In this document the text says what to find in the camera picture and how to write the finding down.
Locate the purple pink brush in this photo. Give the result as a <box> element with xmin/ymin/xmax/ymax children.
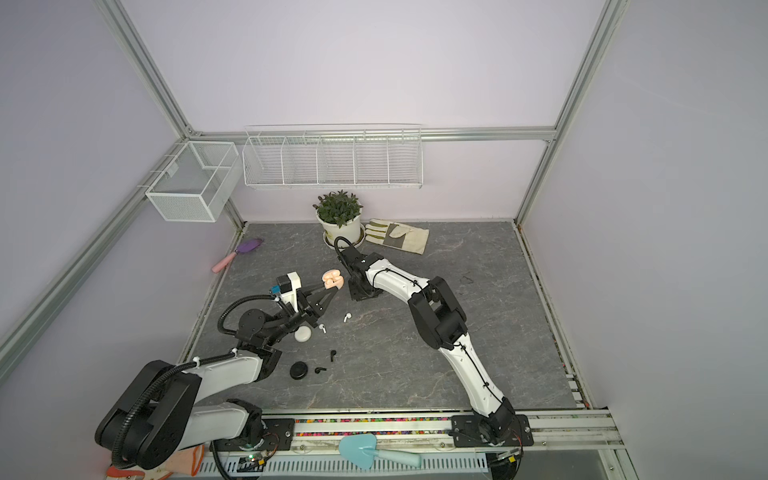
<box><xmin>211</xmin><ymin>238</ymin><xmax>263</xmax><ymax>274</ymax></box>

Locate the red white work glove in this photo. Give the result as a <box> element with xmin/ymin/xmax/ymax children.
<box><xmin>105</xmin><ymin>445</ymin><xmax>205</xmax><ymax>480</ymax></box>

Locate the beige gardening glove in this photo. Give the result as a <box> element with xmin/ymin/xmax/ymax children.
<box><xmin>365</xmin><ymin>219</ymin><xmax>429</xmax><ymax>255</ymax></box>

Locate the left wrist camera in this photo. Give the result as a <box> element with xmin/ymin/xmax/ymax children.
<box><xmin>270</xmin><ymin>272</ymin><xmax>301</xmax><ymax>314</ymax></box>

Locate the white earbud charging case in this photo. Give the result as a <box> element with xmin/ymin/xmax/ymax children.
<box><xmin>294</xmin><ymin>325</ymin><xmax>312</xmax><ymax>343</ymax></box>

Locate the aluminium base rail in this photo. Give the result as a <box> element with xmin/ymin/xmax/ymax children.
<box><xmin>122</xmin><ymin>409</ymin><xmax>626</xmax><ymax>457</ymax></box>

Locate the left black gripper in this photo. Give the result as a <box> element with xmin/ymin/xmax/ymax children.
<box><xmin>265</xmin><ymin>282</ymin><xmax>337</xmax><ymax>348</ymax></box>

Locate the pink earbud charging case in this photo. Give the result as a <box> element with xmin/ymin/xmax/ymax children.
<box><xmin>322</xmin><ymin>269</ymin><xmax>345</xmax><ymax>289</ymax></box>

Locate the white mesh box basket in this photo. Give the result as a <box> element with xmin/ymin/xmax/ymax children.
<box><xmin>146</xmin><ymin>141</ymin><xmax>243</xmax><ymax>223</ymax></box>

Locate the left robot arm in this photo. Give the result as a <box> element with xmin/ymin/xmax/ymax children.
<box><xmin>94</xmin><ymin>284</ymin><xmax>339</xmax><ymax>469</ymax></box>

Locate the teal garden trowel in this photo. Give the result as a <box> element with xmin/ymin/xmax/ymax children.
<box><xmin>339</xmin><ymin>433</ymin><xmax>422</xmax><ymax>470</ymax></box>

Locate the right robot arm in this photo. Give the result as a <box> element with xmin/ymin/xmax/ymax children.
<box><xmin>333</xmin><ymin>236</ymin><xmax>524</xmax><ymax>445</ymax></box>

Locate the white slotted cable duct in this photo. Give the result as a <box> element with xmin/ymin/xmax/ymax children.
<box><xmin>197</xmin><ymin>452</ymin><xmax>490</xmax><ymax>479</ymax></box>

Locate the long white wire basket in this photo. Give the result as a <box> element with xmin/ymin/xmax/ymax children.
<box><xmin>241</xmin><ymin>123</ymin><xmax>424</xmax><ymax>189</ymax></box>

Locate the potted green plant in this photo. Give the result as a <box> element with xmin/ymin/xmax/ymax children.
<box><xmin>313</xmin><ymin>190</ymin><xmax>364</xmax><ymax>247</ymax></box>

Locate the black earbud charging case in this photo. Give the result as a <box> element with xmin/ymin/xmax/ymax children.
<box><xmin>289</xmin><ymin>361</ymin><xmax>309</xmax><ymax>380</ymax></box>

